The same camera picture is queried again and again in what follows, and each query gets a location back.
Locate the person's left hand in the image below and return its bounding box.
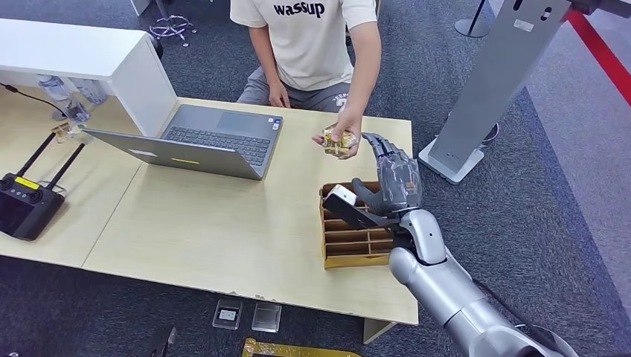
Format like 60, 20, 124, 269
312, 109, 365, 161

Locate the person's right hand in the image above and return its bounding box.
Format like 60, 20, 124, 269
267, 81, 292, 109

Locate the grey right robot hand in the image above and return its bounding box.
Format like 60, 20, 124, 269
351, 132, 424, 218

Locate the person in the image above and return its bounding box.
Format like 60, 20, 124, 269
229, 0, 383, 161

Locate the wooden slotted card holder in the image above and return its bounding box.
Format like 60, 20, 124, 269
318, 181, 397, 271

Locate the grey open laptop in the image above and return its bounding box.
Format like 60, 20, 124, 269
81, 103, 285, 181

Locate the chrome chair base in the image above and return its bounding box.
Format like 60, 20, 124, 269
147, 0, 198, 48

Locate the grey metal kiosk stand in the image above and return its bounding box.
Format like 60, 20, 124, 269
417, 0, 573, 186

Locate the wooden desk leg panel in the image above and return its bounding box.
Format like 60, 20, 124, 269
362, 318, 398, 345

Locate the clear plastic water bottle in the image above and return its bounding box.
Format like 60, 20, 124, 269
65, 100, 93, 125
74, 78, 108, 107
36, 74, 73, 106

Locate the floor socket box grey lid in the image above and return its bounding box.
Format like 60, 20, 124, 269
251, 301, 284, 335

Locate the gold floor strip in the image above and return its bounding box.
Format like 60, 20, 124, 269
240, 337, 364, 357

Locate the white desk riser shelf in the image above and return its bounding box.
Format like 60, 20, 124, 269
0, 18, 179, 138

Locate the floor socket box with outlet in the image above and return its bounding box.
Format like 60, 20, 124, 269
211, 298, 244, 331

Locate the small gold transparent object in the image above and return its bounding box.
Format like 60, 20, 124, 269
51, 122, 76, 145

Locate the red barrier belt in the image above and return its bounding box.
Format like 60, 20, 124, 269
564, 10, 631, 107

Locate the black belt barrier head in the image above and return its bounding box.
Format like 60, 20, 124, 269
569, 0, 631, 19

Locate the black remote controller with antennas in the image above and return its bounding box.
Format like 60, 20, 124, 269
0, 131, 86, 242

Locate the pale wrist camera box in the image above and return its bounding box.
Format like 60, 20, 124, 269
325, 184, 359, 208

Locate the silver stanchion post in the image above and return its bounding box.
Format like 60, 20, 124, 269
454, 0, 492, 39

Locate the thin black desk cable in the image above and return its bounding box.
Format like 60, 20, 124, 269
0, 82, 68, 122

